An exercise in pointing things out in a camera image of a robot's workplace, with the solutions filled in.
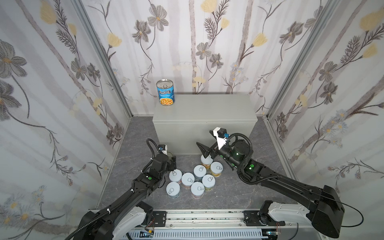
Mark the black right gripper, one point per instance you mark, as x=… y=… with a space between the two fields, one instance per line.
x=213 y=149

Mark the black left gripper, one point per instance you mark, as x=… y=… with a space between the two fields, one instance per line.
x=171 y=162

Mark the blue label soup can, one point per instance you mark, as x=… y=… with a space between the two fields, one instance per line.
x=166 y=94

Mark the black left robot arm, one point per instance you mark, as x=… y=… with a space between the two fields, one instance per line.
x=128 y=211

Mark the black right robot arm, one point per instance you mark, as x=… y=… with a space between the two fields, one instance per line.
x=323 y=207

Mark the white lid can orange label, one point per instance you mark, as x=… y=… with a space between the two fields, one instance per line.
x=206 y=162

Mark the white lid can pink label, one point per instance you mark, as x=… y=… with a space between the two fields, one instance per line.
x=176 y=176

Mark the white lid can yellow label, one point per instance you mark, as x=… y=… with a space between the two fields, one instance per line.
x=216 y=169

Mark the white lid can blue label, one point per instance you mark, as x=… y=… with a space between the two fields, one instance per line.
x=199 y=172

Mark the white lid can front left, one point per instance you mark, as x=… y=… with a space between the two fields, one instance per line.
x=173 y=190

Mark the white lid can green label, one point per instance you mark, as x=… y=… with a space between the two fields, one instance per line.
x=209 y=182

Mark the grey metal cabinet box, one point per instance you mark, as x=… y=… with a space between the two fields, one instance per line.
x=191 y=118

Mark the white lid can front centre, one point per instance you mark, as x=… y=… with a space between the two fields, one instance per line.
x=197 y=190

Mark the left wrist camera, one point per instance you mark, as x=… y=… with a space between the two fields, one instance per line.
x=163 y=149

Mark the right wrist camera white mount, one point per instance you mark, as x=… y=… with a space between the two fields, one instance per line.
x=221 y=136

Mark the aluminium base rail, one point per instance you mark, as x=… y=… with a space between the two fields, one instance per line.
x=225 y=219

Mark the white ribbed cable duct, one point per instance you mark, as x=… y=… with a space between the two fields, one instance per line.
x=215 y=234

